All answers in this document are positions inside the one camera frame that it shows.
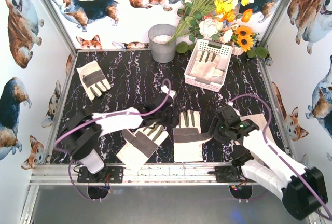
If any white grey glove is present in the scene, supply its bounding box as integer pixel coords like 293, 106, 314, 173
116, 124, 169, 172
76, 61, 111, 101
173, 110, 212, 162

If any white glove with green fingers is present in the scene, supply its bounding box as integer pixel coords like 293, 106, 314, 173
190, 50, 224, 82

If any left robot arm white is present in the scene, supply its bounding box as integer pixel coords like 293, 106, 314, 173
54, 93, 177, 174

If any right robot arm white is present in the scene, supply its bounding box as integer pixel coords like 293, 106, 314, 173
209, 105, 328, 220

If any white perforated storage basket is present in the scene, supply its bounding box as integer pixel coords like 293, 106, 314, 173
184, 39, 233, 92

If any white glove near right base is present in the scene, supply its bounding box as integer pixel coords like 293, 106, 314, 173
240, 114, 267, 130

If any green moss ball left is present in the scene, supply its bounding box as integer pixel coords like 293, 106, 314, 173
176, 41, 189, 53

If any green moss ball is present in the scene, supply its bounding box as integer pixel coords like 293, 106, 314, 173
246, 46, 268, 59
176, 41, 189, 53

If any grey metal bucket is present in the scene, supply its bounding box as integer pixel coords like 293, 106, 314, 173
148, 24, 176, 63

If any green moss ball right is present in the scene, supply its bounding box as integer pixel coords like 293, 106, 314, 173
246, 46, 268, 59

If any sunflower pot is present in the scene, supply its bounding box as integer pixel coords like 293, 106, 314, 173
231, 25, 260, 56

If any artificial flower bouquet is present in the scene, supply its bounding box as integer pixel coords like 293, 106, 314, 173
169, 0, 254, 44

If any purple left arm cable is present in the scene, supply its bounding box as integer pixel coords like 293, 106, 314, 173
53, 78, 172, 201

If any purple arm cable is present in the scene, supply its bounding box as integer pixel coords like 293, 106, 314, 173
53, 78, 172, 201
229, 94, 332, 219

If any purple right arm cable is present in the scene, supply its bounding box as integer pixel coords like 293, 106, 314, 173
229, 94, 332, 219

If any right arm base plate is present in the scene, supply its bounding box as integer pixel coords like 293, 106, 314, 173
208, 165, 246, 183

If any aluminium front rail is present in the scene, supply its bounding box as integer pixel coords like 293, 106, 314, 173
29, 162, 236, 186

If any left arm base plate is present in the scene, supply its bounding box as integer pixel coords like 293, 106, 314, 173
77, 166, 124, 183

